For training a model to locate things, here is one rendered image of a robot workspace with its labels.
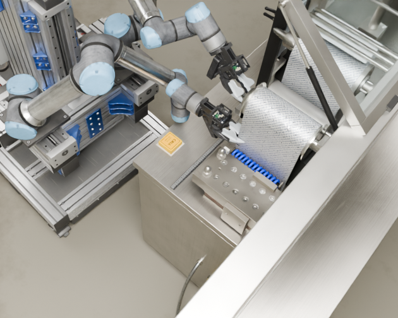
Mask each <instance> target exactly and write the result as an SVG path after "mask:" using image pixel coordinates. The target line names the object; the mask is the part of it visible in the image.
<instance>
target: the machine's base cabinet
mask: <svg viewBox="0 0 398 318"><path fill-rule="evenodd" d="M138 175H139V185H140V202H141V212H142V230H143V239H144V240H145V241H146V242H147V243H148V244H150V245H151V246H152V247H153V248H154V249H155V250H156V251H157V252H159V253H160V254H161V255H162V256H164V257H165V258H166V259H167V260H168V261H169V262H170V263H171V264H173V265H174V266H175V267H176V268H178V269H179V270H180V271H181V272H182V273H183V274H184V275H185V276H187V277H188V275H189V274H190V272H191V270H192V269H193V267H194V266H195V264H196V263H197V262H196V261H197V260H198V259H199V260H201V261H202V263H203V264H202V265H201V266H199V267H198V268H197V270H196V271H195V273H194V274H193V276H192V277H191V279H190V280H191V281H192V282H194V284H196V285H197V286H198V287H199V288H201V287H202V285H203V284H204V283H205V282H206V281H207V279H208V278H207V277H208V276H209V275H210V276H211V275H212V274H213V273H214V271H215V270H216V269H217V268H218V267H219V266H220V265H221V263H222V262H223V261H224V260H225V258H226V257H227V256H228V255H229V254H230V253H231V252H232V250H233V249H234V247H233V246H232V245H230V244H229V243H228V242H226V241H225V240H224V239H223V238H222V237H220V236H219V235H218V234H216V233H215V232H214V231H213V230H212V229H211V228H209V227H208V226H206V224H204V223H203V222H202V221H201V220H199V219H198V218H197V217H196V216H195V215H193V214H192V213H191V212H189V211H188V210H187V209H186V208H185V207H184V206H182V205H181V204H179V203H178V202H177V201H176V200H175V199H174V198H172V197H171V196H170V195H168V193H166V192H165V191H164V190H162V189H161V188H160V187H159V186H158V185H156V184H155V183H154V182H152V181H151V180H150V179H149V178H148V177H146V176H145V175H144V174H143V173H141V172H140V171H138Z"/></svg>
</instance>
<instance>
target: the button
mask: <svg viewBox="0 0 398 318"><path fill-rule="evenodd" d="M181 145H182V141H181V140H180V139H179V138H178V137H176V136H175V135H174V134H173V133H171V132H169V133H167V134H166V135H165V136H164V137H163V138H162V139H161V140H160V141H159V146H161V147H162V148H163V149H165V150H166V151H167V152H168V153H170V154H172V153H173V152H174V151H175V150H176V149H177V148H179V147H180V146H181Z"/></svg>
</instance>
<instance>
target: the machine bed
mask: <svg viewBox="0 0 398 318"><path fill-rule="evenodd" d="M267 42H268V39H266V41H264V43H263V44H262V45H260V46H259V47H258V48H257V49H256V50H255V51H253V52H252V53H251V54H250V55H249V56H248V57H247V58H246V60H247V61H248V64H249V65H250V68H248V70H247V71H246V72H244V75H245V76H246V77H247V78H251V79H253V81H254V82H255V83H254V84H253V85H251V86H250V88H251V89H252V88H255V87H256V86H255V85H256V83H257V79H258V75H259V72H260V68H261V65H262V61H263V57H264V53H265V49H266V47H267ZM205 97H207V98H208V99H209V102H210V103H212V104H213V105H215V106H218V105H220V104H221V103H222V104H224V105H225V106H226V107H228V108H229V109H231V110H232V117H231V119H233V120H234V121H235V122H236V121H237V120H238V119H239V115H237V114H236V113H234V112H235V108H236V107H237V106H238V105H239V104H240V103H239V102H238V101H237V100H235V99H234V97H233V96H232V95H231V94H230V93H229V92H228V91H227V90H226V89H225V88H224V87H223V86H222V83H221V81H220V82H219V83H218V84H217V85H216V86H215V87H213V88H212V89H211V90H210V91H209V92H208V93H207V94H206V95H205V96H204V98H205ZM169 132H171V133H173V134H174V135H175V136H176V137H178V138H179V139H180V140H181V141H182V142H183V143H184V145H183V146H182V147H180V149H178V150H177V152H175V154H173V156H170V155H168V154H167V153H166V152H165V151H163V150H162V149H161V148H159V147H158V146H157V145H156V144H157V143H158V142H159V141H160V140H161V139H162V138H163V137H164V136H165V135H166V134H167V133H169ZM218 139H219V138H213V137H211V135H210V132H209V130H208V128H207V126H206V123H205V121H204V120H203V117H202V116H201V117H198V116H196V115H194V114H192V113H191V112H190V116H189V119H188V120H187V121H186V122H183V123H178V122H175V123H174V124H173V125H172V126H171V127H170V128H169V129H167V130H166V131H165V132H164V133H163V134H161V135H160V136H159V137H158V138H157V139H156V140H155V141H154V142H153V143H152V144H151V145H150V146H148V147H147V148H146V149H145V150H144V151H143V152H141V153H140V154H139V155H138V156H137V157H136V158H135V159H134V160H133V166H134V167H135V168H137V169H138V170H139V171H140V172H141V173H143V174H144V175H145V176H146V177H148V178H149V179H150V180H151V181H152V182H154V183H155V184H156V185H158V186H159V187H160V188H161V189H162V190H164V191H165V192H166V193H168V195H170V196H171V197H172V198H174V199H175V200H176V201H177V202H178V203H179V204H181V205H182V206H184V207H185V208H186V209H187V210H188V211H189V212H191V213H192V214H193V215H195V216H196V217H197V218H198V219H199V220H201V221H202V222H203V223H204V224H206V226H208V227H209V228H211V229H212V230H213V231H214V232H215V233H216V234H218V235H219V236H220V237H222V238H223V239H224V240H225V241H226V242H228V243H229V244H230V245H232V246H233V247H234V248H235V247H236V246H237V245H238V244H239V243H240V241H241V240H242V239H243V238H244V236H245V235H246V234H247V233H248V231H247V230H245V231H244V232H243V233H242V234H240V233H239V232H238V231H236V230H235V229H234V228H233V227H232V226H230V225H229V224H228V223H226V222H225V221H224V220H223V219H222V218H221V215H222V211H221V210H220V209H219V208H218V207H216V206H215V205H214V204H212V203H211V202H210V201H209V200H208V199H206V198H205V197H204V196H203V195H204V193H205V191H204V190H203V189H202V188H201V187H199V186H198V185H196V184H195V183H194V182H193V181H192V176H193V172H194V171H195V170H196V169H197V168H198V167H199V166H200V165H201V164H202V163H203V162H204V161H205V160H206V159H207V158H208V157H209V156H210V155H211V154H212V153H213V152H214V151H215V150H216V149H217V148H218V147H220V146H221V147H222V148H224V147H227V148H229V149H230V150H229V152H231V150H232V149H233V148H234V146H233V145H231V144H230V143H228V142H227V141H226V140H224V141H223V142H222V143H221V144H220V145H219V146H218V147H217V148H216V149H215V150H214V151H213V152H212V153H211V154H210V155H209V156H208V157H207V158H206V159H205V160H204V161H203V162H202V163H201V164H200V165H199V166H198V167H197V168H196V169H195V170H194V171H193V172H192V173H191V174H190V175H189V176H188V177H187V178H186V179H185V180H184V181H183V182H182V183H181V184H180V185H179V186H178V187H177V188H176V189H175V190H173V189H171V188H170V186H172V185H173V183H175V181H177V180H178V179H179V178H180V176H182V175H183V174H184V173H185V171H187V169H189V168H190V167H191V166H192V164H194V163H195V162H196V161H197V160H198V159H199V158H200V157H201V156H202V155H203V154H204V153H205V152H206V151H207V150H208V149H209V148H210V147H211V146H212V145H213V144H214V143H215V142H216V141H217V140H218Z"/></svg>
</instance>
